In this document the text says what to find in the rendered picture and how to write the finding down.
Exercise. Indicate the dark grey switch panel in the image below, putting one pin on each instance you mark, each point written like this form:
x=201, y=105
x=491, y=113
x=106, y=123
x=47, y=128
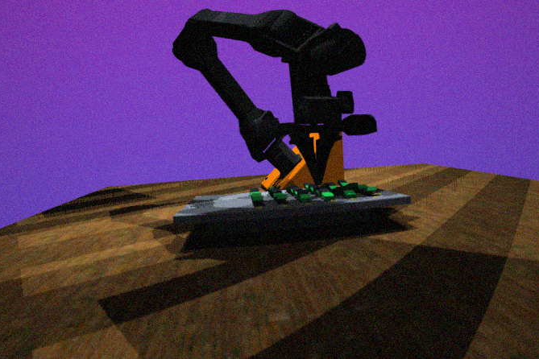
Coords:
x=292, y=208

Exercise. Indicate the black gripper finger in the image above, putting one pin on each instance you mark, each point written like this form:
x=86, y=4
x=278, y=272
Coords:
x=306, y=148
x=323, y=148

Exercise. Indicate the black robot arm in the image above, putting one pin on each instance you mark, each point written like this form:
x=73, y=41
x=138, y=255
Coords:
x=310, y=50

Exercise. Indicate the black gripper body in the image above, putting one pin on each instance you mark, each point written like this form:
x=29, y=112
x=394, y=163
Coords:
x=267, y=128

